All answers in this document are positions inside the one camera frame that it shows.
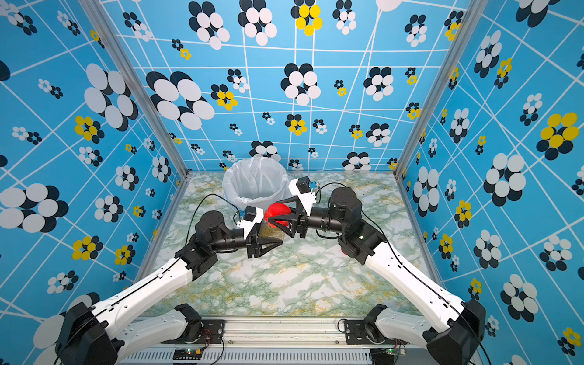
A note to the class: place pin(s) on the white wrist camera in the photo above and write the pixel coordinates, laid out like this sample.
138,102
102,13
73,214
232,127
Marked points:
253,218
302,188

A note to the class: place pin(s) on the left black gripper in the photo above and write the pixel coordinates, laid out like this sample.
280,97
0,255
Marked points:
255,245

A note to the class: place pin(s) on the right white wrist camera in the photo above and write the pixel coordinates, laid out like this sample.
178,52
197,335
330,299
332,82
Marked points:
302,188

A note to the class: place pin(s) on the left circuit board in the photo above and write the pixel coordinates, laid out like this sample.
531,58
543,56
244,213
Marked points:
184,354

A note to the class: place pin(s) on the aluminium front rail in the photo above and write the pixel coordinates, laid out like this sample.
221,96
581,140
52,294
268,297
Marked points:
296,340

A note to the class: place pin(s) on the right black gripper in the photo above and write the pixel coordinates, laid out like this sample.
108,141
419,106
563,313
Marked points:
298,223

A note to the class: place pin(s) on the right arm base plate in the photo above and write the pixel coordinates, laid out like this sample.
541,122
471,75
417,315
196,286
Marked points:
356,332

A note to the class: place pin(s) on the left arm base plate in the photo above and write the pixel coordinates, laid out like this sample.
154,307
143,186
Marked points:
207,332

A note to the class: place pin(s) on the right aluminium corner post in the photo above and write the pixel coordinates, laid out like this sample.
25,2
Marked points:
471,18

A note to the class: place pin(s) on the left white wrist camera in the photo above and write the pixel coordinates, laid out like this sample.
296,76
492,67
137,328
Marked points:
253,218

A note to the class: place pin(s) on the grey trash bin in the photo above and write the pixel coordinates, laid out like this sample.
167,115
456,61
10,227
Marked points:
264,204

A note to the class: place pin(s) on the aluminium corner post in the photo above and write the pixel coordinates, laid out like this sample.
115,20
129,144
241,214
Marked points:
97,16
471,18

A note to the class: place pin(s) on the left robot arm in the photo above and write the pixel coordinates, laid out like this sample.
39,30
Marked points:
109,331

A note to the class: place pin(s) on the circuit board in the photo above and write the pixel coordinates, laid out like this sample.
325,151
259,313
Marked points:
184,354
385,356

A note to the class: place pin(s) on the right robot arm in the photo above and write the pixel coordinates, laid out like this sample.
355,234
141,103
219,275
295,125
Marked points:
360,239

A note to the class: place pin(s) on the red-lid jar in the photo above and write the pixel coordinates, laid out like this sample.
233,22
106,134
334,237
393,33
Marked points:
270,230

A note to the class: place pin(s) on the white bin liner bag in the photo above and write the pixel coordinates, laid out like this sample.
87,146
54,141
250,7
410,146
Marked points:
256,178

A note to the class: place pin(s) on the right circuit board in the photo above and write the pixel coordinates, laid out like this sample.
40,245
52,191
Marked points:
385,356

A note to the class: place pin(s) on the left aluminium corner post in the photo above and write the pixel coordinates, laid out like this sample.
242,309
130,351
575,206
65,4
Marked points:
97,16

